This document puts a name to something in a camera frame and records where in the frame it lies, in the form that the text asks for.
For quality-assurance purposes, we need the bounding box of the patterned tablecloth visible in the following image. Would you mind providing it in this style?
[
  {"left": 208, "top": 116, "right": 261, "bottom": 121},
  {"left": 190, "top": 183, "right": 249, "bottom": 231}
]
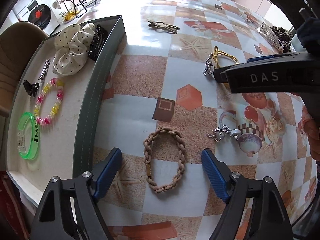
[{"left": 80, "top": 0, "right": 317, "bottom": 239}]

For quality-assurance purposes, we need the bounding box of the gold bunny hair clip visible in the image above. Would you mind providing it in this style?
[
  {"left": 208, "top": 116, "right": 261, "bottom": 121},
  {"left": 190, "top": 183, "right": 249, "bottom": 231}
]
[{"left": 148, "top": 20, "right": 180, "bottom": 34}]

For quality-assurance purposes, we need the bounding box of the green translucent bangle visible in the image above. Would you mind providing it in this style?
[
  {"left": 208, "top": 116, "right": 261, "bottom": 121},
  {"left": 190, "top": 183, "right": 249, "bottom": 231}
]
[{"left": 17, "top": 112, "right": 40, "bottom": 160}]

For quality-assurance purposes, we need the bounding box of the clear hair claw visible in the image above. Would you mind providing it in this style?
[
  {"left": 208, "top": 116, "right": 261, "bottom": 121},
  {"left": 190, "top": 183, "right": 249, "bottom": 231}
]
[{"left": 257, "top": 22, "right": 284, "bottom": 53}]

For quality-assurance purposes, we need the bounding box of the red printed fabric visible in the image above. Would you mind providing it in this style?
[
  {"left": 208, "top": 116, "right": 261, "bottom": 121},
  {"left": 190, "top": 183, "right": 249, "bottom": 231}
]
[{"left": 0, "top": 171, "right": 29, "bottom": 239}]

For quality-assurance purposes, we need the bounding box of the yellow hair tie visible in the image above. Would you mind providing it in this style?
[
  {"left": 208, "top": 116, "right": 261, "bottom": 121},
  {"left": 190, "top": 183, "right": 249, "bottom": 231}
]
[{"left": 211, "top": 45, "right": 240, "bottom": 68}]

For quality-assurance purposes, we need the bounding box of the black chain hair clip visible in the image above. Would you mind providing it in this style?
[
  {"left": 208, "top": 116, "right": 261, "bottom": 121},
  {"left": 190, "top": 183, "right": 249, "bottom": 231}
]
[{"left": 88, "top": 24, "right": 108, "bottom": 61}]

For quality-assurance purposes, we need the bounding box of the silver spiked hair clip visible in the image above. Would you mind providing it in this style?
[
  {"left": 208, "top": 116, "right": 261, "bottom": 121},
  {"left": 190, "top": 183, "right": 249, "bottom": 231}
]
[{"left": 38, "top": 59, "right": 50, "bottom": 83}]

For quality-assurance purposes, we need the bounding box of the silver charm pendant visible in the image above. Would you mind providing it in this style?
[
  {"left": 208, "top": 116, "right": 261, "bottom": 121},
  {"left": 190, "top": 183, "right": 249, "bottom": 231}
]
[{"left": 203, "top": 53, "right": 215, "bottom": 76}]

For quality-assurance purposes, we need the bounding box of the pink yellow bead bracelet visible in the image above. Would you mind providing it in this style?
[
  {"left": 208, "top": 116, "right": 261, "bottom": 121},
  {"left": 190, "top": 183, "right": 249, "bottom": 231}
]
[{"left": 34, "top": 77, "right": 65, "bottom": 126}]

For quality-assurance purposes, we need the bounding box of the white washing machine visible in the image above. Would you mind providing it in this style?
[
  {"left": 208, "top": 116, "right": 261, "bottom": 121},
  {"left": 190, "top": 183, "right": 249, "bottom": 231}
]
[{"left": 13, "top": 0, "right": 60, "bottom": 35}]

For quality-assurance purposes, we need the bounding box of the tan braided bracelet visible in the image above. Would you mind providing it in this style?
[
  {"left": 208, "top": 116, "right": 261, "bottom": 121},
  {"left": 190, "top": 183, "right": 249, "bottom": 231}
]
[{"left": 143, "top": 126, "right": 188, "bottom": 194}]

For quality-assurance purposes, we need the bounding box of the white polka dot scrunchie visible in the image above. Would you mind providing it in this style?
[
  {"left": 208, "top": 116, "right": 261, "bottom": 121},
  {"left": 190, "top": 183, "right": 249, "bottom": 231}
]
[{"left": 52, "top": 23, "right": 96, "bottom": 76}]

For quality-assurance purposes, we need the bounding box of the grey jewelry tray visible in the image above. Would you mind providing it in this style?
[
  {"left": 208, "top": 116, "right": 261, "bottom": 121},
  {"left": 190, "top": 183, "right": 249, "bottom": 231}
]
[{"left": 4, "top": 15, "right": 125, "bottom": 205}]

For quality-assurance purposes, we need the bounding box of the brown leather chair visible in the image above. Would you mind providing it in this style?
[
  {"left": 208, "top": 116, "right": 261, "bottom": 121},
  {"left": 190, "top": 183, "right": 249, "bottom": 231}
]
[{"left": 0, "top": 22, "right": 48, "bottom": 118}]

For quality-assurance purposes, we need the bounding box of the right hand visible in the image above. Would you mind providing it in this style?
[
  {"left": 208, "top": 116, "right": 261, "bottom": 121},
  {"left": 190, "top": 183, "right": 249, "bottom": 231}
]
[{"left": 300, "top": 93, "right": 319, "bottom": 162}]

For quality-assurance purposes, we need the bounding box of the yellow flower bowl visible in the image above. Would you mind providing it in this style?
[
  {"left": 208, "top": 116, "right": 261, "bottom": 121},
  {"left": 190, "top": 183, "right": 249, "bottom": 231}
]
[{"left": 60, "top": 10, "right": 80, "bottom": 23}]

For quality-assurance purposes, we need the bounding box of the small black hair claw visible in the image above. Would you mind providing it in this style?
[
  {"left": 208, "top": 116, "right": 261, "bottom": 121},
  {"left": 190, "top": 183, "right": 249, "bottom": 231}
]
[{"left": 23, "top": 80, "right": 40, "bottom": 97}]

